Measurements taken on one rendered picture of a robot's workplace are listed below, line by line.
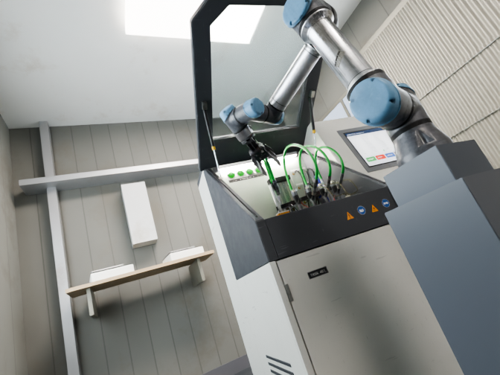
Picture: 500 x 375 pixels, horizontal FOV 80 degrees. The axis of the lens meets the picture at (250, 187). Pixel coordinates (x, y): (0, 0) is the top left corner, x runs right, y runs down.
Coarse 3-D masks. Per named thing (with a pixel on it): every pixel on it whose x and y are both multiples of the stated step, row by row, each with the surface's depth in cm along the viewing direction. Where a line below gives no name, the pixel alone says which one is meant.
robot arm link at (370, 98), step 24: (288, 0) 95; (312, 0) 90; (288, 24) 95; (312, 24) 91; (336, 48) 85; (336, 72) 87; (360, 72) 80; (384, 72) 79; (360, 96) 77; (384, 96) 74; (408, 96) 80; (360, 120) 79; (384, 120) 76
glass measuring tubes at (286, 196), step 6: (276, 180) 180; (282, 180) 182; (282, 186) 183; (288, 186) 183; (282, 192) 179; (288, 192) 180; (282, 198) 178; (288, 198) 179; (282, 204) 178; (294, 210) 176
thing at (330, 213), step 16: (368, 192) 131; (384, 192) 134; (304, 208) 120; (320, 208) 122; (336, 208) 124; (352, 208) 126; (368, 208) 128; (384, 208) 130; (272, 224) 114; (288, 224) 115; (304, 224) 117; (320, 224) 119; (336, 224) 121; (352, 224) 123; (368, 224) 125; (384, 224) 127; (272, 240) 111; (288, 240) 113; (304, 240) 114; (320, 240) 116; (336, 240) 120; (288, 256) 111
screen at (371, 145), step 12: (348, 132) 187; (360, 132) 189; (372, 132) 191; (384, 132) 193; (348, 144) 180; (360, 144) 182; (372, 144) 183; (384, 144) 185; (360, 156) 175; (372, 156) 177; (384, 156) 179; (372, 168) 171; (384, 168) 172
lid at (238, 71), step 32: (224, 0) 129; (256, 0) 134; (192, 32) 132; (224, 32) 139; (256, 32) 144; (288, 32) 151; (192, 64) 143; (224, 64) 147; (256, 64) 154; (288, 64) 161; (320, 64) 168; (224, 96) 157; (256, 96) 165; (224, 128) 169; (256, 128) 178; (288, 128) 186; (224, 160) 180
